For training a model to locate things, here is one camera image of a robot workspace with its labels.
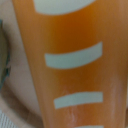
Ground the orange bread loaf toy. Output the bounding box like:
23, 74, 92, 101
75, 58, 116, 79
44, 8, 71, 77
11, 0, 128, 128

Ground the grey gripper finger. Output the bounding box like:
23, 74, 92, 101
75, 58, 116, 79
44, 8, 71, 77
0, 19, 10, 89

